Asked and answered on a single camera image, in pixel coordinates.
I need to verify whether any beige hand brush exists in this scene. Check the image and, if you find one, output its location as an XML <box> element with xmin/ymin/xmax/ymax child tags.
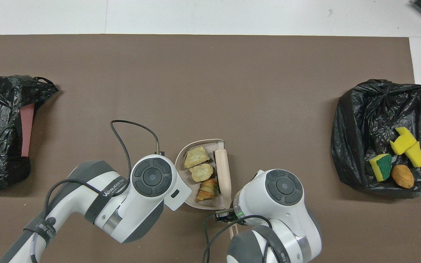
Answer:
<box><xmin>215</xmin><ymin>149</ymin><xmax>239</xmax><ymax>240</ymax></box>

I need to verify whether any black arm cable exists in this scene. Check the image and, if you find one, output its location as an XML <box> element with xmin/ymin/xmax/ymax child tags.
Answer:
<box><xmin>44</xmin><ymin>120</ymin><xmax>166</xmax><ymax>220</ymax></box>
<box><xmin>201</xmin><ymin>214</ymin><xmax>273</xmax><ymax>263</ymax></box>

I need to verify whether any pink bin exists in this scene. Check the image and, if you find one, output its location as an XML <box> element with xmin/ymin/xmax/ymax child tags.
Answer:
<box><xmin>20</xmin><ymin>103</ymin><xmax>35</xmax><ymax>157</ymax></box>

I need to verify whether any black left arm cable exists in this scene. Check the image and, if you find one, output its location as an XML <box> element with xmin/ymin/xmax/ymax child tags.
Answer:
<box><xmin>44</xmin><ymin>120</ymin><xmax>166</xmax><ymax>220</ymax></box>

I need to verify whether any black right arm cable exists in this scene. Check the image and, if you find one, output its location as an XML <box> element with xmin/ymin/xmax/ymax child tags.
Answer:
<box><xmin>201</xmin><ymin>214</ymin><xmax>273</xmax><ymax>263</ymax></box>

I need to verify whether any brown bread roll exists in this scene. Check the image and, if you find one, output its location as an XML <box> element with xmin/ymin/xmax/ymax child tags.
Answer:
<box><xmin>391</xmin><ymin>164</ymin><xmax>415</xmax><ymax>189</ymax></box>

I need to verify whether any yellow sponge piece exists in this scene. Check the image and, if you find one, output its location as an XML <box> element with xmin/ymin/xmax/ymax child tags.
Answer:
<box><xmin>404</xmin><ymin>142</ymin><xmax>421</xmax><ymax>168</ymax></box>
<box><xmin>369</xmin><ymin>153</ymin><xmax>393</xmax><ymax>182</ymax></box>
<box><xmin>390</xmin><ymin>127</ymin><xmax>417</xmax><ymax>155</ymax></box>

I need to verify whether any beige plastic dustpan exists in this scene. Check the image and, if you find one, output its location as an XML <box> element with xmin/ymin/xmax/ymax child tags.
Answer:
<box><xmin>175</xmin><ymin>139</ymin><xmax>225</xmax><ymax>210</ymax></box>

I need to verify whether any bin lined with black bag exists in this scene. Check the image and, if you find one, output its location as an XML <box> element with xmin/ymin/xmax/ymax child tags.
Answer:
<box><xmin>330</xmin><ymin>79</ymin><xmax>421</xmax><ymax>198</ymax></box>

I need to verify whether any large pale bread chunk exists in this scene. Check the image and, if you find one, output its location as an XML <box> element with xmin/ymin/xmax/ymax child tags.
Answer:
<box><xmin>184</xmin><ymin>146</ymin><xmax>210</xmax><ymax>169</ymax></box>

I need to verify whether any small pale bread chunk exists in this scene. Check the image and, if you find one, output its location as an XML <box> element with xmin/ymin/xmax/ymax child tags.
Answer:
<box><xmin>189</xmin><ymin>163</ymin><xmax>215</xmax><ymax>183</ymax></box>

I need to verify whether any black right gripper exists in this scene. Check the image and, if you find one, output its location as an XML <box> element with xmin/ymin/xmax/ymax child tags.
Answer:
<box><xmin>215</xmin><ymin>208</ymin><xmax>239</xmax><ymax>223</ymax></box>

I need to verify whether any brown paper table mat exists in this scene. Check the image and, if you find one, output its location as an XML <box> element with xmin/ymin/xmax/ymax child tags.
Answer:
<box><xmin>0</xmin><ymin>34</ymin><xmax>421</xmax><ymax>263</ymax></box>

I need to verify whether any golden croissant piece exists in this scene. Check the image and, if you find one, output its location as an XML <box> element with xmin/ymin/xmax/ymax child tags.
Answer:
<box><xmin>196</xmin><ymin>178</ymin><xmax>219</xmax><ymax>202</ymax></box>

